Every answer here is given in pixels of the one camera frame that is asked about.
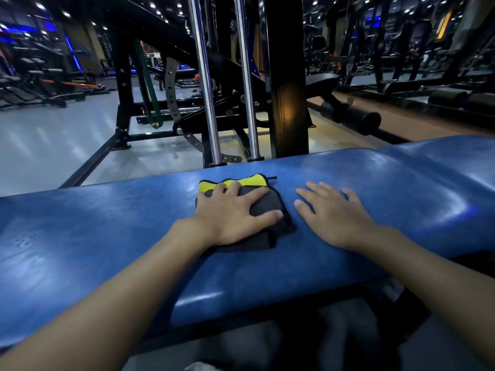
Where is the grey and yellow cleaning cloth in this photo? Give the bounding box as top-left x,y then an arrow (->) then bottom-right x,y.
194,173 -> 296,253

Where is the black gym equipment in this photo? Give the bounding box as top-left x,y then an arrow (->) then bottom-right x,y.
305,0 -> 495,130

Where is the person's left forearm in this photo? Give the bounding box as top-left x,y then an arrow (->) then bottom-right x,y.
0,218 -> 216,371

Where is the blue padded bench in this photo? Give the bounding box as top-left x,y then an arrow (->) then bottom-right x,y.
0,134 -> 495,354

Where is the perforated steel adjustment arc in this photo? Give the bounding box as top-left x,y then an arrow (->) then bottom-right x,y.
164,57 -> 243,163

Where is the person's right hand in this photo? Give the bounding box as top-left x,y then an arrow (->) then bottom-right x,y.
293,181 -> 382,254

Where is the person's left hand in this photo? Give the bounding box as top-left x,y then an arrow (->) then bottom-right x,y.
192,182 -> 284,247

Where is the person's right forearm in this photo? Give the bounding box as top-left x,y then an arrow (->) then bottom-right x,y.
361,226 -> 495,364

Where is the black foam roller pad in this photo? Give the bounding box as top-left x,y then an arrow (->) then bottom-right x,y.
320,100 -> 383,137

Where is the black machine column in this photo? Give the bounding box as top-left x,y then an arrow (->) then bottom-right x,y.
262,0 -> 310,159

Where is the chrome guide rod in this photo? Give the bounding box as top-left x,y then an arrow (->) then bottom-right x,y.
187,0 -> 225,166
233,0 -> 262,161

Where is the black weight machine frame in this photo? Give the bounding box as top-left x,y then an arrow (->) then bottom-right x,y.
60,0 -> 271,189

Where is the green resistance band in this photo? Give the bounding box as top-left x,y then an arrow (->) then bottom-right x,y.
133,40 -> 164,130

